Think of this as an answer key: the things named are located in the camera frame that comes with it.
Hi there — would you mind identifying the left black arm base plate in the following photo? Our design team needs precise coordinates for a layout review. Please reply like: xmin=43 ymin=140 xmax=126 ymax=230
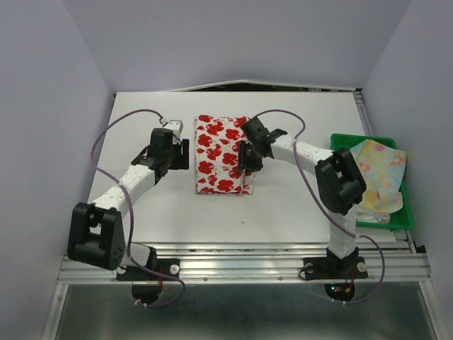
xmin=115 ymin=258 xmax=180 ymax=282

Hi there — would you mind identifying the red poppy print skirt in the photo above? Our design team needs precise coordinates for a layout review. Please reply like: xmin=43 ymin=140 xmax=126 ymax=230
xmin=195 ymin=115 xmax=255 ymax=195

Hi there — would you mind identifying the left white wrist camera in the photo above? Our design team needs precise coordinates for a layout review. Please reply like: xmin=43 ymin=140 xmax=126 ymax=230
xmin=161 ymin=118 xmax=183 ymax=145

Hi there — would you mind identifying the aluminium rail frame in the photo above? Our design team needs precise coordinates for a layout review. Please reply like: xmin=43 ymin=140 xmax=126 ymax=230
xmin=56 ymin=242 xmax=436 ymax=284

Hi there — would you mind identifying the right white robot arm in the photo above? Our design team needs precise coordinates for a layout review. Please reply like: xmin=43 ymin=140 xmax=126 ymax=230
xmin=238 ymin=118 xmax=367 ymax=276

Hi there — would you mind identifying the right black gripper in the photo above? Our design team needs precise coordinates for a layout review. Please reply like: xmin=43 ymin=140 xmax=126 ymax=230
xmin=235 ymin=140 xmax=263 ymax=174

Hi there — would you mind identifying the green plastic tray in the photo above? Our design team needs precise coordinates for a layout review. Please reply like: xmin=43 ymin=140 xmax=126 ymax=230
xmin=331 ymin=133 xmax=413 ymax=230

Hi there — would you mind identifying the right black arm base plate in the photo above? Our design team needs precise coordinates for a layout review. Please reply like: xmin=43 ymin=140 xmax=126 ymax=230
xmin=299 ymin=256 xmax=368 ymax=281

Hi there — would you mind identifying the pastel floral skirt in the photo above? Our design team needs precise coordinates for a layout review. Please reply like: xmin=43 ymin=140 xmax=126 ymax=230
xmin=350 ymin=139 xmax=407 ymax=224

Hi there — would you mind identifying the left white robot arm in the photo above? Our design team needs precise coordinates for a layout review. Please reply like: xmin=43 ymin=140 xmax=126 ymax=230
xmin=67 ymin=120 xmax=190 ymax=279

